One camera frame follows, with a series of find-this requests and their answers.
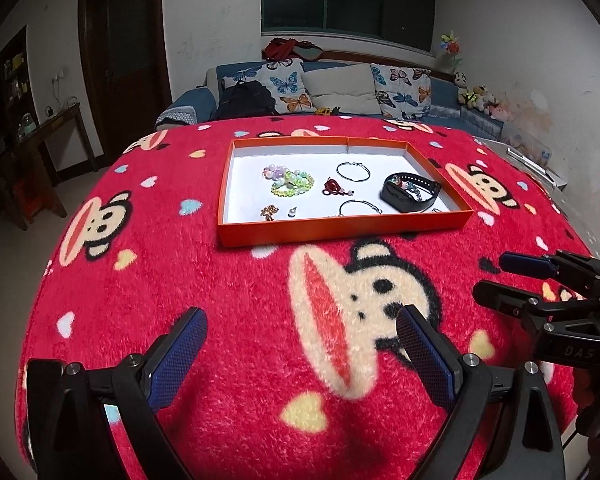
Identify beige cushion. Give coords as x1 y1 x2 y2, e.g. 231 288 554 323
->
302 64 381 115

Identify colourful toy flower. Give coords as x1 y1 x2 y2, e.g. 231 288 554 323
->
440 32 463 72

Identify black backpack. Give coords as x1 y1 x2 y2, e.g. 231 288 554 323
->
212 80 277 120

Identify left butterfly pillow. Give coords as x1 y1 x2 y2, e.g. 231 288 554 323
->
222 58 315 114

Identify orange white tray box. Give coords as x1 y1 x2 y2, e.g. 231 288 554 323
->
216 136 472 248

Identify pastel bead bracelet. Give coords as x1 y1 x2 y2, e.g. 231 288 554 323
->
262 162 301 187

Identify black smart watch band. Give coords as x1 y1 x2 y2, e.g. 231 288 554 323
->
380 172 441 214

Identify red clothing on sofa back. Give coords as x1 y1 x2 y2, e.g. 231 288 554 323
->
262 38 323 62

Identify plush toys pile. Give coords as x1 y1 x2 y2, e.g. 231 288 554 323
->
453 72 513 122

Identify thin silver bangle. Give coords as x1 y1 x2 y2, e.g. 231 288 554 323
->
336 162 370 183

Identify butterfly pillow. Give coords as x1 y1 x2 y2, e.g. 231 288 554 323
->
370 63 431 120
222 58 315 114

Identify red monkey pattern blanket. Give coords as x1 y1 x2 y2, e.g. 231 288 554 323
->
20 115 586 479

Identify dark window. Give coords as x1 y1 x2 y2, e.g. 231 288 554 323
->
260 0 438 53

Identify dark wooden door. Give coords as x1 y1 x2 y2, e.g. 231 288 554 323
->
78 0 172 162

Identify yellow green bead bracelet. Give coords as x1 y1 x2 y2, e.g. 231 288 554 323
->
270 170 316 198

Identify thin black cord bracelet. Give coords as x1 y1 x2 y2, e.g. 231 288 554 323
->
337 198 385 217

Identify blue sofa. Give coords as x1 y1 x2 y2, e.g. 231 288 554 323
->
155 61 504 141

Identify right butterfly pillow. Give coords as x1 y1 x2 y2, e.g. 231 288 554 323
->
370 63 431 120

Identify yellow toy on sofa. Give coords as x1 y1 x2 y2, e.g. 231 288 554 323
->
314 106 340 116

